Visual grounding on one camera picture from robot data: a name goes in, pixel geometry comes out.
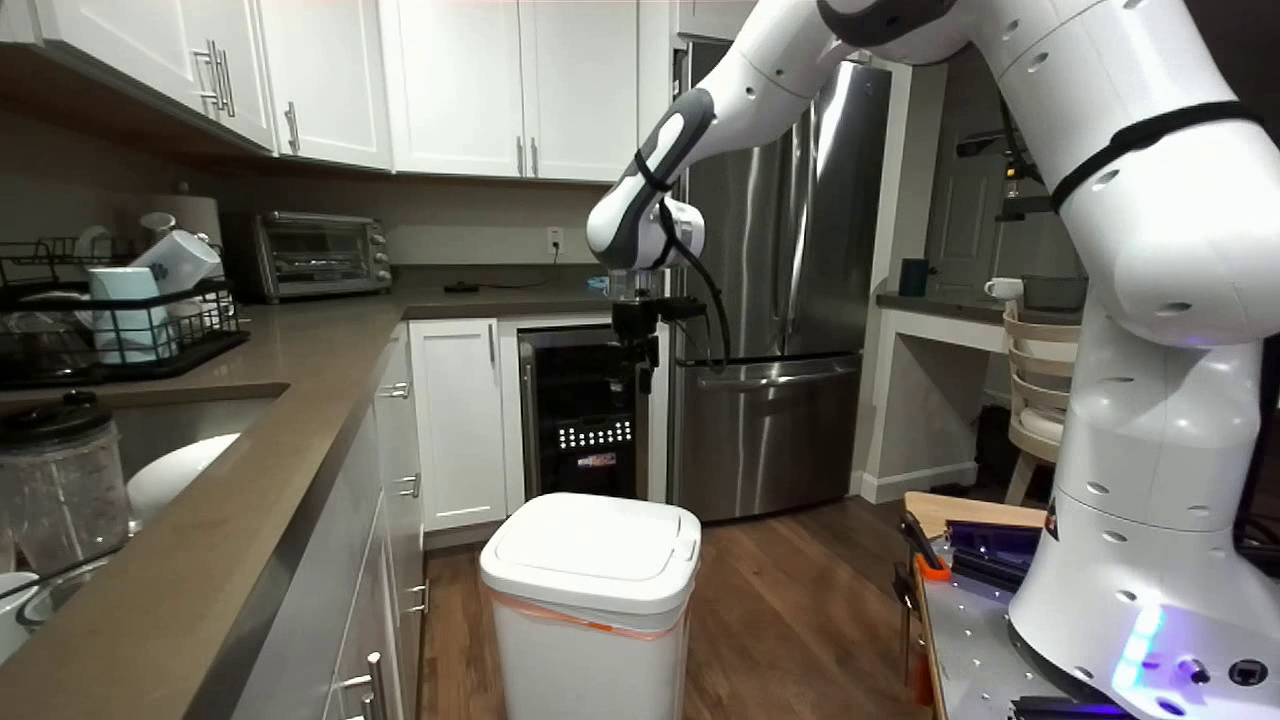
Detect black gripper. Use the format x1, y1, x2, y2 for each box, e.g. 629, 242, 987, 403
608, 295, 669, 403

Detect white lidded trash bin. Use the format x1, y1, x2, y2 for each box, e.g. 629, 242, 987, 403
474, 489, 709, 720

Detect black wine cooler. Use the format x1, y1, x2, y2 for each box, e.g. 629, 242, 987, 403
511, 321, 651, 504

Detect stainless steel refrigerator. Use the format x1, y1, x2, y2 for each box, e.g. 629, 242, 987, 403
669, 34, 897, 528

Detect white corner base cabinet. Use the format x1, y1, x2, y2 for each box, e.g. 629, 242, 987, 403
408, 316, 517, 536

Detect white built-in desk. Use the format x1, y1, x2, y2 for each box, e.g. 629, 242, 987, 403
850, 292, 1017, 509

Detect white drawer cabinet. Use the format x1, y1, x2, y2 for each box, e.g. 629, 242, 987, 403
373, 323, 432, 672

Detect white upper cabinet beside refrigerator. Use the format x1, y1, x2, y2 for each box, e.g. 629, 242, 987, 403
376, 0, 645, 186

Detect orange black clamp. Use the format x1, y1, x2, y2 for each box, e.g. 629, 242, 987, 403
897, 510, 955, 590

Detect silver toaster oven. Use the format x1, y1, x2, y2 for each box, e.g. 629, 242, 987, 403
252, 207, 396, 303

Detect white sink base cabinet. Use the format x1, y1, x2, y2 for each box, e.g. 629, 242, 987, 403
224, 396, 404, 720

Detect wooden slat chair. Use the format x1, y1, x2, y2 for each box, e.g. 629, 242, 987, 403
979, 272, 1090, 509

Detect robot mounting table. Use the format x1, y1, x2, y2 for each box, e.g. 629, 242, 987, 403
897, 489, 1280, 720

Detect stainless steel sink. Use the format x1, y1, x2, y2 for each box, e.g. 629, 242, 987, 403
0, 378, 293, 672

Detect white upper cabinet over rack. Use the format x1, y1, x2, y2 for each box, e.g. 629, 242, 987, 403
0, 0, 396, 174

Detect white plastic container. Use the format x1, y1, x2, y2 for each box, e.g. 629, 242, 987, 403
131, 226, 226, 292

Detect teal plastic container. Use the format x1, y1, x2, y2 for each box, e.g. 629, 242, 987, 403
82, 259, 177, 366

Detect clear jar with black lid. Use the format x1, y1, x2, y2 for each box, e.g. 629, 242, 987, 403
0, 392, 135, 579

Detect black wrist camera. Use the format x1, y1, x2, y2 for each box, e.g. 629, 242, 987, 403
651, 292, 713, 326

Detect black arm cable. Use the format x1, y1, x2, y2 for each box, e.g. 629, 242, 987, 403
635, 153, 736, 366

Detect black wire dish rack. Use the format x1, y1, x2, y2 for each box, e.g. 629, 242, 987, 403
0, 235, 252, 392

